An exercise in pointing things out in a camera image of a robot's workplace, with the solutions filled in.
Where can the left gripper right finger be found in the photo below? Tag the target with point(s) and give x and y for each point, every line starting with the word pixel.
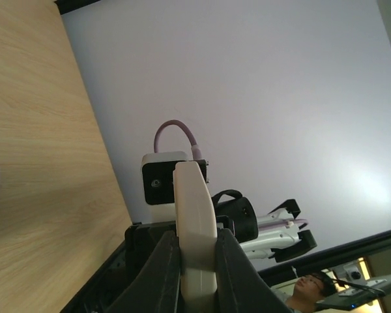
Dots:
pixel 239 286

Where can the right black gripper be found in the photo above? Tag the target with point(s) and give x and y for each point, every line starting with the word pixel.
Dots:
pixel 196 242

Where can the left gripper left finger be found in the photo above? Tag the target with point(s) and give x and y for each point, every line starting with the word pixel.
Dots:
pixel 156 287

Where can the beige phone case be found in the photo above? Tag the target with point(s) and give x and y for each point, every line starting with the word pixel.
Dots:
pixel 198 287

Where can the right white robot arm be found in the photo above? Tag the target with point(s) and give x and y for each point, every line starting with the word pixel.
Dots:
pixel 280 235

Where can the person with glasses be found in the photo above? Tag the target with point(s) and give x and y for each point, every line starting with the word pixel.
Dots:
pixel 308 291

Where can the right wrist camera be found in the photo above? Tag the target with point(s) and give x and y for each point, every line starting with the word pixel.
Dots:
pixel 170 182

